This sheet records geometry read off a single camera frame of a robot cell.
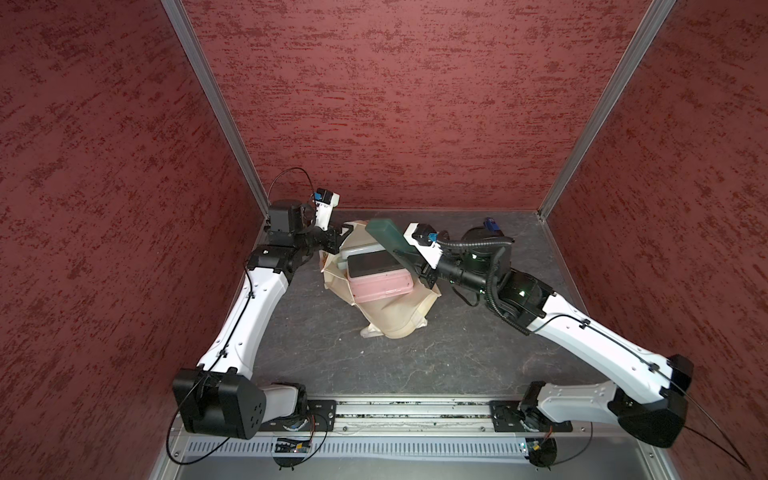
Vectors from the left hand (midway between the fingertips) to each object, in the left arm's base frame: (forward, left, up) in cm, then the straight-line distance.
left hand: (348, 233), depth 75 cm
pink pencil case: (-4, -9, -20) cm, 23 cm away
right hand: (-11, -13, +7) cm, 19 cm away
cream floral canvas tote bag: (-13, -12, -22) cm, 29 cm away
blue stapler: (+28, -50, -27) cm, 63 cm away
